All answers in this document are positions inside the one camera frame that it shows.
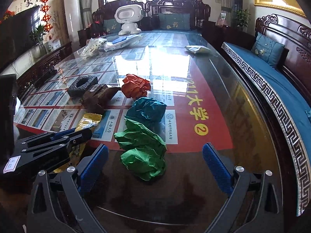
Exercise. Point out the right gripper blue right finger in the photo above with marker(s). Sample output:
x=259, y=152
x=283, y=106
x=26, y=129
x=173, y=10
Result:
x=218, y=169

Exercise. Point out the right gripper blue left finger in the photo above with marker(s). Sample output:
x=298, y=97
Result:
x=90, y=167

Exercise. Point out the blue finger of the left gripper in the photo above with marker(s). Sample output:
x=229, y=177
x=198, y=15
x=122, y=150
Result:
x=63, y=133
x=74, y=139

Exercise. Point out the gold snack wrapper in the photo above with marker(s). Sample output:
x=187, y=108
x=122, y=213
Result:
x=88, y=120

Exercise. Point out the brown bag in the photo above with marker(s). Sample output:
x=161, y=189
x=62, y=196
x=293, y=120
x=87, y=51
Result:
x=97, y=97

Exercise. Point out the green paper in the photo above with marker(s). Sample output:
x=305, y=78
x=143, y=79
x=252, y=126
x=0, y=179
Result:
x=144, y=150

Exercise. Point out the teal paper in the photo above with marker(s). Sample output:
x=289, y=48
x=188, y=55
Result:
x=147, y=111

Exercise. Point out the red paper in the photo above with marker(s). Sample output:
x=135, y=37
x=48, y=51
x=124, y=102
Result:
x=135, y=87

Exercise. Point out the dark wooden tv cabinet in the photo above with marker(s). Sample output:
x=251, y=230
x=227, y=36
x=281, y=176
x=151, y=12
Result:
x=46, y=63

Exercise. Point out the black remote on table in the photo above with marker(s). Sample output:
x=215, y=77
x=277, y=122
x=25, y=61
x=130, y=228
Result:
x=44, y=78

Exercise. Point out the green plant in vase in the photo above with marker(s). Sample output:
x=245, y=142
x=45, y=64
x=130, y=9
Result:
x=37, y=35

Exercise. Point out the white printed plastic bag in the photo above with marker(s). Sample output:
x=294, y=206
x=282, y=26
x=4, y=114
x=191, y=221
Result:
x=93, y=47

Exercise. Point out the red chinese knot ornament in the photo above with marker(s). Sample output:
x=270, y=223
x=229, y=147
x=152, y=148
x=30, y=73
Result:
x=46, y=16

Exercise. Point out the black television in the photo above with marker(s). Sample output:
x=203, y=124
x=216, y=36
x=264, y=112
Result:
x=15, y=35

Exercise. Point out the white blue plastic package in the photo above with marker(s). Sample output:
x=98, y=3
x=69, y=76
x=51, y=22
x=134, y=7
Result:
x=121, y=42

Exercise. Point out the dark wooden armchair left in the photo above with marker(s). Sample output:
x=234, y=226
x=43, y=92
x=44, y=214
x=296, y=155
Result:
x=101, y=19

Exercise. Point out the dark wooden armchair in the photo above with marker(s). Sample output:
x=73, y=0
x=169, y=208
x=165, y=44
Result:
x=176, y=14
x=101, y=19

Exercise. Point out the blue cushioned wooden sofa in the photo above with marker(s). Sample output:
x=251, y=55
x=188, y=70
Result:
x=285, y=88

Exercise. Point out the small white packet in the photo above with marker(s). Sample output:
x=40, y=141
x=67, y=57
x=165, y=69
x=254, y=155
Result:
x=197, y=49

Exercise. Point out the blue pillow far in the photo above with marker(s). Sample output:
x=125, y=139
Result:
x=267, y=49

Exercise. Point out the white toy robot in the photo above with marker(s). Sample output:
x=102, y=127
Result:
x=128, y=16

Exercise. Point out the white floor air conditioner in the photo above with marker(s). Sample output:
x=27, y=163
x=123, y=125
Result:
x=73, y=21

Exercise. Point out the left window curtain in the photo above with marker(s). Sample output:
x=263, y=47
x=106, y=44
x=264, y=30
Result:
x=86, y=12

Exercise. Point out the potted green plant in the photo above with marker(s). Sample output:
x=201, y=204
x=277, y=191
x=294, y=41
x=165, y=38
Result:
x=242, y=19

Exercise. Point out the dark wooden armchair right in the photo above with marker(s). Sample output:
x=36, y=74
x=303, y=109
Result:
x=176, y=14

